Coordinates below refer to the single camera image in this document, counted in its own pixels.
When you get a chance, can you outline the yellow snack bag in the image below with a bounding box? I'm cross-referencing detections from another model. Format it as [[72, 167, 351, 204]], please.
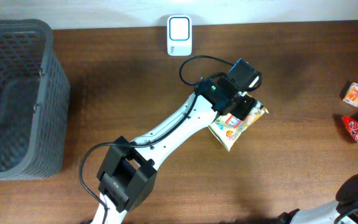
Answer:
[[208, 93, 269, 151]]

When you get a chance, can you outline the orange snack pack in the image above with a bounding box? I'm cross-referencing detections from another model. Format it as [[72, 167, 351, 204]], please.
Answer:
[[342, 82, 358, 107]]

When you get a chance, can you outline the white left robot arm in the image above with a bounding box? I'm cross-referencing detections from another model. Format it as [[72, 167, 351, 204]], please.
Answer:
[[90, 59, 262, 223]]

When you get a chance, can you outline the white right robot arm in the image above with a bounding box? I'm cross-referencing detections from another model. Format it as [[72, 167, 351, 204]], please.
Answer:
[[275, 174, 358, 224]]

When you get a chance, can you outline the white barcode scanner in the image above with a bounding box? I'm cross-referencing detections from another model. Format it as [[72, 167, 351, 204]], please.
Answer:
[[167, 15, 193, 57]]

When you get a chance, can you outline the grey plastic basket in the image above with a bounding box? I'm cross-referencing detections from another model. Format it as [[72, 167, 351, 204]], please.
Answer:
[[0, 19, 70, 180]]

